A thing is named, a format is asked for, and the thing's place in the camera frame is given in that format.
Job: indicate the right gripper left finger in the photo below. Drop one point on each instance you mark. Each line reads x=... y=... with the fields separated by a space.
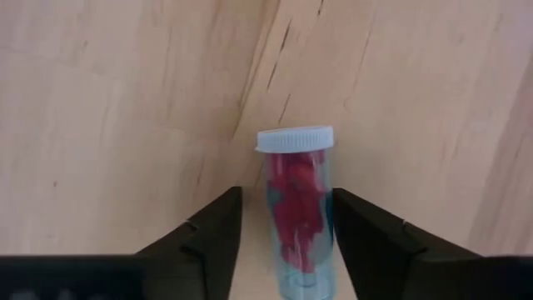
x=200 y=258

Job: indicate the clear bottle with red contents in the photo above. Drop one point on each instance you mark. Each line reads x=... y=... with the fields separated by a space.
x=297 y=208

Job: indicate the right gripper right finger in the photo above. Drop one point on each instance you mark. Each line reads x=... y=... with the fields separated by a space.
x=383 y=258

